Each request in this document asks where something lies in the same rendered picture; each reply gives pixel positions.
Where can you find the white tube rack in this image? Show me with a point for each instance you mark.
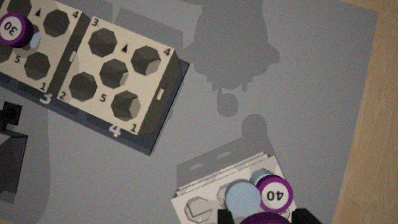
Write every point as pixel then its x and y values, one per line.
pixel 204 197

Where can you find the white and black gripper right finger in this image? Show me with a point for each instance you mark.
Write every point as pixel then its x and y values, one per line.
pixel 303 216

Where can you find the grey bench mat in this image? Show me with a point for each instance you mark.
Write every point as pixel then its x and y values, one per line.
pixel 284 76

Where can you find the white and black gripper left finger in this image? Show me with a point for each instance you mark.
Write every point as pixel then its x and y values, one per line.
pixel 224 217

